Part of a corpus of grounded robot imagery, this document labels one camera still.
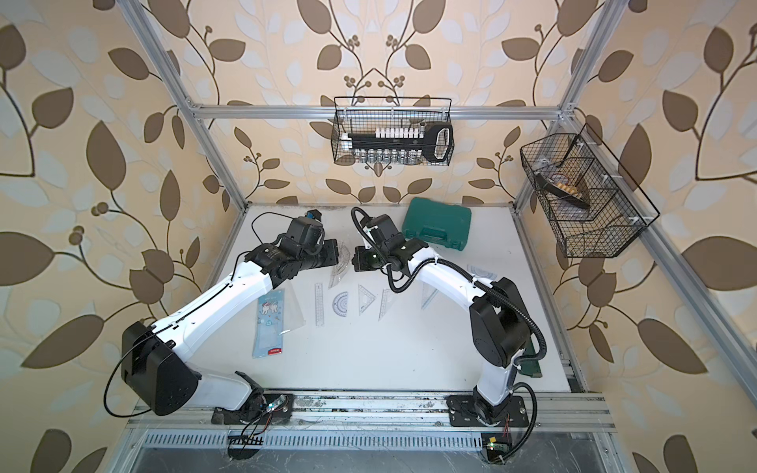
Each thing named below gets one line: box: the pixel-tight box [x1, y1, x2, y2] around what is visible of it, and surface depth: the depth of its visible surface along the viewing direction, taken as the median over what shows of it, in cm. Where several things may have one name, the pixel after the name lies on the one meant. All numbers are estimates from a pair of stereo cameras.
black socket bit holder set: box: [346, 122, 455, 165], surface depth 86 cm
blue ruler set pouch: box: [252, 288, 284, 359], surface depth 89 cm
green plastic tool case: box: [402, 197, 473, 252], surface depth 111 cm
